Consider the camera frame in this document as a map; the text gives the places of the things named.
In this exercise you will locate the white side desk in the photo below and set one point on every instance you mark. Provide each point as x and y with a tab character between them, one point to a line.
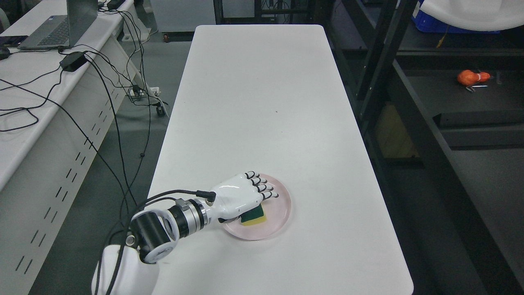
51	124

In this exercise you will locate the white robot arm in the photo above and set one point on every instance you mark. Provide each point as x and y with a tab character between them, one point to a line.
130	267

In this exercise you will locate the pink round plate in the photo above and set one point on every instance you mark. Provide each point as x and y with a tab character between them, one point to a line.
276	213

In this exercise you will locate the black computer mouse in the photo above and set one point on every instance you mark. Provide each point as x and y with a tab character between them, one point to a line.
4	52

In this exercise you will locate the black metal shelf rack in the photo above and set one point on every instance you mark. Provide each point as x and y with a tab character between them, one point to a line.
448	157

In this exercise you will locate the grey laptop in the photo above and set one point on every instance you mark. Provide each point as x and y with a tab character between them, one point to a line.
63	30

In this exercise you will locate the green yellow sponge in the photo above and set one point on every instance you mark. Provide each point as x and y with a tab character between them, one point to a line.
253	216

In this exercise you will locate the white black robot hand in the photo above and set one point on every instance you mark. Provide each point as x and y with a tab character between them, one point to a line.
239	194

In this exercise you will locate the orange toy object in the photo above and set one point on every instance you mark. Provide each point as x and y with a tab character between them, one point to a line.
469	78

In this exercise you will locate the white table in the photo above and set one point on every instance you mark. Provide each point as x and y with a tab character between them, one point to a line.
269	98

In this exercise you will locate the black power adapter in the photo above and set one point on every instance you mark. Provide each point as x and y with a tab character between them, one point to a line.
73	61

